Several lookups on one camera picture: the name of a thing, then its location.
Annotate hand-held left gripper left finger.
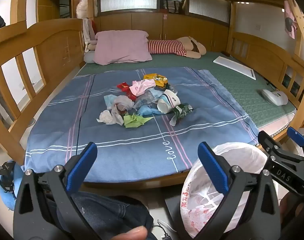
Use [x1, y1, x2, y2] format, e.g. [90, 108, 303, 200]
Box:
[13, 142, 98, 240]

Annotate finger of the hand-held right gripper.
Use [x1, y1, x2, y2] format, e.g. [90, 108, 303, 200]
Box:
[258, 131, 290, 162]
[287, 127, 304, 157]

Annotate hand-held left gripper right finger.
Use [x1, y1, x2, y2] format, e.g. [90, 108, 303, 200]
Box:
[192, 141, 283, 240]

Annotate white plastic-lined bin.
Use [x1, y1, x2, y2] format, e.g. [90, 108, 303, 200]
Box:
[179, 142, 269, 239]

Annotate clear printed plastic packet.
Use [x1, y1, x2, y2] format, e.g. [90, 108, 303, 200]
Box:
[134, 90, 157, 108]

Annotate pink wrapper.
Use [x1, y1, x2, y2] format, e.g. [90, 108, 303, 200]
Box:
[130, 79, 155, 95]

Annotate person's left hand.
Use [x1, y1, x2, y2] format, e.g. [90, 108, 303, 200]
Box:
[109, 225, 148, 240]

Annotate blue checked blanket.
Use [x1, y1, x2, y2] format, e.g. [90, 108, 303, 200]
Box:
[24, 67, 259, 183]

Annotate white rounded device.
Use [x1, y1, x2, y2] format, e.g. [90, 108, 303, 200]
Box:
[261, 89, 289, 106]

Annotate person's jeans leg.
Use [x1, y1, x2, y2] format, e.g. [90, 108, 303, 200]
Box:
[49, 191, 157, 240]

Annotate white crumpled tissue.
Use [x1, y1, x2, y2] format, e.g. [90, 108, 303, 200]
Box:
[96, 110, 114, 125]

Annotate lime green crumpled paper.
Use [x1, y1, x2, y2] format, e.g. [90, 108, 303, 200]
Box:
[123, 112, 154, 128]

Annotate green printed wrapper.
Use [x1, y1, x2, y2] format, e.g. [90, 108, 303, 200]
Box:
[170, 103, 193, 126]

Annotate light blue crumpled tissue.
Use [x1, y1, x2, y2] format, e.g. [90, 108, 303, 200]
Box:
[103, 94, 120, 107]

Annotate translucent white plastic bag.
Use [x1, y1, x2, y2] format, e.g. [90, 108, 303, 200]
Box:
[110, 96, 135, 126]

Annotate flat white board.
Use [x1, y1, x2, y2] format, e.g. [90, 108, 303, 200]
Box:
[213, 56, 256, 80]

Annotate blue seat cushion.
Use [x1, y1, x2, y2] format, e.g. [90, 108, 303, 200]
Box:
[0, 160, 26, 210]

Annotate white paper cup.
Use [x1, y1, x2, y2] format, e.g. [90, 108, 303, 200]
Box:
[157, 89, 180, 113]

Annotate blue crumpled glove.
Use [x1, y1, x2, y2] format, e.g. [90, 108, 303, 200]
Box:
[138, 105, 162, 115]

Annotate red wrapper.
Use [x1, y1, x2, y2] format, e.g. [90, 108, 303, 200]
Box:
[117, 82, 137, 99]

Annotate light blue cushion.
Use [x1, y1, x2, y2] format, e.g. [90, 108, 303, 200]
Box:
[84, 49, 96, 64]

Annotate yellow snack packet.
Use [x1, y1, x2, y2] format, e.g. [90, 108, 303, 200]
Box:
[143, 73, 169, 87]

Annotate pink hanging cloth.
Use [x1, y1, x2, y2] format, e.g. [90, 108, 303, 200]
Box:
[283, 0, 299, 39]

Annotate pink pillow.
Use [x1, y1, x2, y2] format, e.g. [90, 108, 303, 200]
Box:
[93, 30, 152, 65]

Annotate white and red hanging cloth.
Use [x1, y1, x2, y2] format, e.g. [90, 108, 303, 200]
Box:
[82, 17, 98, 53]

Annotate striped plush doll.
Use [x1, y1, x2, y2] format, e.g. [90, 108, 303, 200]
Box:
[148, 36, 206, 59]

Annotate white hanging plastic bag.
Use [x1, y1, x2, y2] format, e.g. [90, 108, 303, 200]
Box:
[75, 0, 92, 19]

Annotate white cable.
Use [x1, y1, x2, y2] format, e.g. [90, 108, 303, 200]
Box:
[157, 219, 178, 233]

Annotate black plug with cable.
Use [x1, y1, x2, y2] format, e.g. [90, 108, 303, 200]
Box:
[152, 226, 173, 240]

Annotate wooden bunk bed frame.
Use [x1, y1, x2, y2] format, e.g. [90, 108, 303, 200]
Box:
[0, 0, 304, 188]

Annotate wooden wall cabinet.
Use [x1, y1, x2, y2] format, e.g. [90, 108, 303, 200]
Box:
[94, 11, 230, 53]

